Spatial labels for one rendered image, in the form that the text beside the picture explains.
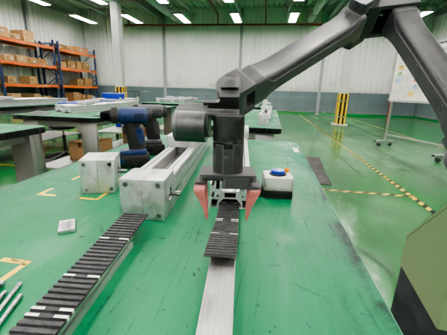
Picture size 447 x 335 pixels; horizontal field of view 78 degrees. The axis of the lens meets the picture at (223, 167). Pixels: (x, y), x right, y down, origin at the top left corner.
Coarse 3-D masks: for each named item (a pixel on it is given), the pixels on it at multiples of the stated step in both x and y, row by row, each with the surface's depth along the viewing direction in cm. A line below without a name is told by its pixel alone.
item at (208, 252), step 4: (204, 252) 42; (208, 252) 42; (212, 252) 42; (216, 252) 43; (220, 252) 43; (224, 252) 43; (228, 252) 43; (232, 252) 43; (236, 252) 43; (204, 256) 42; (208, 256) 42; (212, 256) 42; (216, 256) 42; (220, 256) 41; (224, 256) 42; (228, 256) 42; (232, 256) 42; (236, 256) 42
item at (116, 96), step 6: (120, 90) 592; (126, 90) 592; (102, 96) 535; (108, 96) 505; (114, 96) 505; (120, 96) 505; (138, 96) 586; (114, 126) 587; (120, 126) 577; (102, 132) 517; (108, 132) 516; (114, 132) 515; (120, 132) 515
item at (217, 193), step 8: (248, 152) 95; (248, 160) 83; (216, 184) 69; (216, 192) 69; (224, 192) 68; (232, 192) 68; (240, 192) 68; (216, 200) 73; (240, 200) 69; (240, 208) 69
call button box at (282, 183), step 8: (264, 176) 77; (272, 176) 76; (280, 176) 76; (288, 176) 77; (264, 184) 76; (272, 184) 75; (280, 184) 75; (288, 184) 75; (264, 192) 76; (272, 192) 76; (280, 192) 76; (288, 192) 76
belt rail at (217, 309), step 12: (216, 264) 42; (228, 264) 42; (216, 276) 39; (228, 276) 39; (204, 288) 37; (216, 288) 37; (228, 288) 37; (204, 300) 35; (216, 300) 35; (228, 300) 35; (204, 312) 33; (216, 312) 33; (228, 312) 33; (204, 324) 31; (216, 324) 31; (228, 324) 31
